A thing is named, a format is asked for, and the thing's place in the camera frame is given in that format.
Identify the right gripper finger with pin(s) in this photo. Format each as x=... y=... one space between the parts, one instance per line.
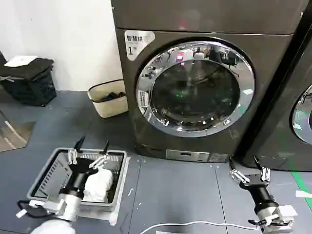
x=265 y=173
x=240 y=176

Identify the black plastic crate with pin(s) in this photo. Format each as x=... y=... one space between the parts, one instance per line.
x=31 y=85

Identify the white paper slip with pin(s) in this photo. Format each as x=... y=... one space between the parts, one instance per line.
x=303 y=193

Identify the dark clothes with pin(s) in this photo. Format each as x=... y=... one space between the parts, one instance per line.
x=113 y=95

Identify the white cloth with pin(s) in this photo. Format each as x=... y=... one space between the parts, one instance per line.
x=98 y=185

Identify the grey dryer with labels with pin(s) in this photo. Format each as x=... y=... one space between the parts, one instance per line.
x=265 y=122

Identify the green floor tape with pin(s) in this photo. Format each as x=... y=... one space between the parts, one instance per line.
x=302 y=181

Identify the grey plastic laundry basket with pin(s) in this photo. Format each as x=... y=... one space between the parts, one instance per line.
x=51 y=170

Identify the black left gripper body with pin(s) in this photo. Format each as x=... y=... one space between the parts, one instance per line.
x=79 y=176

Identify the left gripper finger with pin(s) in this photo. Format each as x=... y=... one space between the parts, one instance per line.
x=100 y=161
x=72 y=156

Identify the cream woven basket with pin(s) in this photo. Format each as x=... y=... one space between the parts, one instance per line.
x=109 y=107

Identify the brown flat board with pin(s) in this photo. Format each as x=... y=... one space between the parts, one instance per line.
x=14 y=136

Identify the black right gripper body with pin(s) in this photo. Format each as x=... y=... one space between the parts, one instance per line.
x=258 y=189

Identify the round chrome glass dryer door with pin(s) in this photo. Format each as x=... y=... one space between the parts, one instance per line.
x=195 y=97

